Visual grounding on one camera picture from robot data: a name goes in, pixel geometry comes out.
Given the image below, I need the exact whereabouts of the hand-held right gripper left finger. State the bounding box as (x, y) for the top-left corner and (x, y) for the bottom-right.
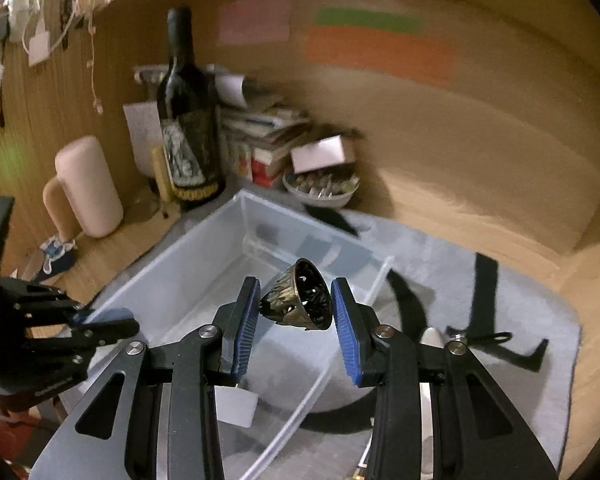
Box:
(30, 276), (262, 480)

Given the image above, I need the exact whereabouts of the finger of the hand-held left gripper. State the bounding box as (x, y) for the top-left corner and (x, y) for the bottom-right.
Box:
(2, 279), (137, 330)
(24, 319), (141, 361)

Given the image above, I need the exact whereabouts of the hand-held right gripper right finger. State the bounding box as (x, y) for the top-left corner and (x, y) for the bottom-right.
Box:
(330, 276), (561, 480)

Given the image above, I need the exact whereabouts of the gold black perforated metal cone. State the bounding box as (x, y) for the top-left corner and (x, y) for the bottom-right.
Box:
(259, 258), (333, 332)

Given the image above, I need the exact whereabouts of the clear plastic storage bin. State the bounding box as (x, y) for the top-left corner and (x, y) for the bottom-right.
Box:
(80, 187), (396, 480)

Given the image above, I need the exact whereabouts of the blue white crochet pouch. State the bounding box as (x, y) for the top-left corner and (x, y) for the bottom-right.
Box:
(39, 237), (78, 276)

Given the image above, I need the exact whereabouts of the pale pink mug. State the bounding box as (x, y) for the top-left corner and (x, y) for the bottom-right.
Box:
(42, 136), (124, 240)

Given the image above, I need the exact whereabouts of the white bowl of small bits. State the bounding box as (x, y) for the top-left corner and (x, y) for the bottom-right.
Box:
(282, 170), (361, 210)

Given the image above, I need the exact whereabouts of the cream tube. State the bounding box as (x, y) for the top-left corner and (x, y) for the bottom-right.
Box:
(151, 146), (173, 202)

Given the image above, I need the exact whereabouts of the red clothing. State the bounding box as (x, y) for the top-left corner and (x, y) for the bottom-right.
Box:
(0, 385), (56, 466)

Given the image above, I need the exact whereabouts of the grey mat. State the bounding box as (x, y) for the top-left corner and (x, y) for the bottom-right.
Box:
(60, 200), (581, 480)

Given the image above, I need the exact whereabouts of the white paper sheet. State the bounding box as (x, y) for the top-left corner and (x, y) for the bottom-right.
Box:
(122, 101), (162, 178)

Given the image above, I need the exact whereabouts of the small open white box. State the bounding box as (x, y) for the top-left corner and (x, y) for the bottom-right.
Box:
(290, 132), (361, 173)

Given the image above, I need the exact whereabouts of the white hanging tag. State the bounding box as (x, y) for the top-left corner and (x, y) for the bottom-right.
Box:
(27, 31), (52, 67)

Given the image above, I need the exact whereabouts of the stack of books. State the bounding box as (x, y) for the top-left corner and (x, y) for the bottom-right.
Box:
(220, 102), (313, 188)

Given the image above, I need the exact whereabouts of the dark wine bottle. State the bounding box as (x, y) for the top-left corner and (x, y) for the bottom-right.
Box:
(156, 6), (227, 211)

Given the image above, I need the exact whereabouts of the silver metal stand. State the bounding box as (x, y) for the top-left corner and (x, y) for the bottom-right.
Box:
(132, 64), (173, 86)

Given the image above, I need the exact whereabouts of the rolled white paper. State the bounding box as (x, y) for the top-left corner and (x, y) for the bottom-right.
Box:
(207, 65), (247, 108)

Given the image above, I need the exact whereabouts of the orange paper sheet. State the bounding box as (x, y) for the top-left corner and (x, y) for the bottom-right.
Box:
(304, 26), (455, 87)

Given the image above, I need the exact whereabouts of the pink paper sheet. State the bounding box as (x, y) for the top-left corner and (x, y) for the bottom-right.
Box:
(217, 0), (293, 45)

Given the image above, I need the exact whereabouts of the green paper strip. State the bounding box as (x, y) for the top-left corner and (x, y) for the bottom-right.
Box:
(314, 7), (423, 36)

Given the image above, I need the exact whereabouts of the short black strap piece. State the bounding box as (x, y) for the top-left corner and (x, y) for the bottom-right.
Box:
(302, 204), (363, 237)

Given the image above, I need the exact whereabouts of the beige hanging cord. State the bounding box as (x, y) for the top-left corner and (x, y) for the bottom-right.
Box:
(86, 10), (105, 113)

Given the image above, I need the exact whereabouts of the black hanging strap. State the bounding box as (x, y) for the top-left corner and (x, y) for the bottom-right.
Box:
(57, 0), (76, 51)

